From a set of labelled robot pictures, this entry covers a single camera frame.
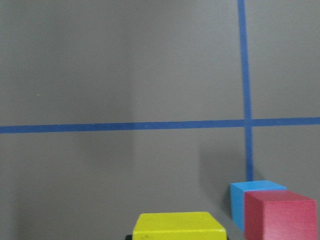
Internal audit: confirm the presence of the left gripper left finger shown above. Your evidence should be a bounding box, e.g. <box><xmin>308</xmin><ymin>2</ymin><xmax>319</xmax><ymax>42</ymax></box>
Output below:
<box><xmin>124</xmin><ymin>235</ymin><xmax>133</xmax><ymax>240</ymax></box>

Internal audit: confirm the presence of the yellow block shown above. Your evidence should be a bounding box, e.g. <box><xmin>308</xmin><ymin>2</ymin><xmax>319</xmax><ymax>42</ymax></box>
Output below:
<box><xmin>132</xmin><ymin>211</ymin><xmax>227</xmax><ymax>240</ymax></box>

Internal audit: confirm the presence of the red block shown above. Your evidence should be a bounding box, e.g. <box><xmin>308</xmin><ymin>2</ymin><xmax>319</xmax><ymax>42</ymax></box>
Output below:
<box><xmin>244</xmin><ymin>190</ymin><xmax>318</xmax><ymax>240</ymax></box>

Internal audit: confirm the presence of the blue block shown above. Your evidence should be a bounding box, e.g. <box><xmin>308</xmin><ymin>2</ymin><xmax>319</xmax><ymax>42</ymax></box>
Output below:
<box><xmin>229</xmin><ymin>180</ymin><xmax>287</xmax><ymax>232</ymax></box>

